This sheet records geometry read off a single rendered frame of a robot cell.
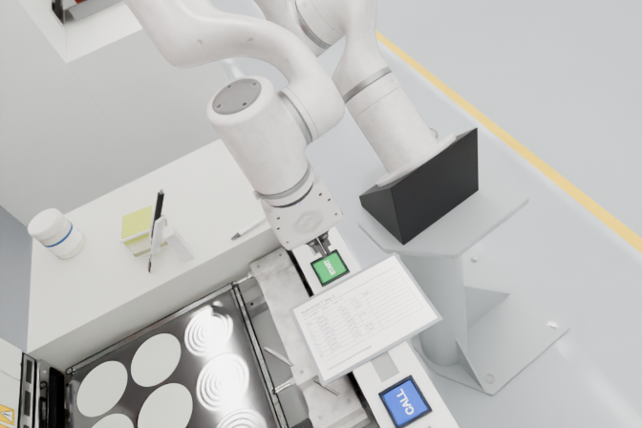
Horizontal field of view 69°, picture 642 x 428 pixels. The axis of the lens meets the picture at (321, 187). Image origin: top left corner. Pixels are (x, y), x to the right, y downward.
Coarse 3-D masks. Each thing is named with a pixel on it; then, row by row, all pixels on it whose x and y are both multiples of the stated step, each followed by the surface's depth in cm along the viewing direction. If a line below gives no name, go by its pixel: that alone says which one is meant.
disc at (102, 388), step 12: (96, 372) 89; (108, 372) 88; (120, 372) 87; (84, 384) 88; (96, 384) 87; (108, 384) 86; (120, 384) 86; (84, 396) 86; (96, 396) 85; (108, 396) 85; (120, 396) 84; (84, 408) 84; (96, 408) 84; (108, 408) 83
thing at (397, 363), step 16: (336, 240) 87; (304, 256) 87; (320, 256) 86; (352, 256) 84; (304, 272) 84; (352, 272) 82; (320, 288) 81; (400, 352) 70; (368, 368) 70; (384, 368) 70; (400, 368) 69; (416, 368) 68; (368, 384) 68; (384, 384) 68; (432, 384) 66; (368, 400) 67; (432, 400) 65; (384, 416) 65; (432, 416) 63; (448, 416) 63
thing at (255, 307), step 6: (300, 276) 97; (306, 288) 98; (252, 300) 96; (258, 300) 96; (264, 300) 96; (246, 306) 96; (252, 306) 95; (258, 306) 95; (264, 306) 96; (240, 312) 95; (252, 312) 96; (258, 312) 97
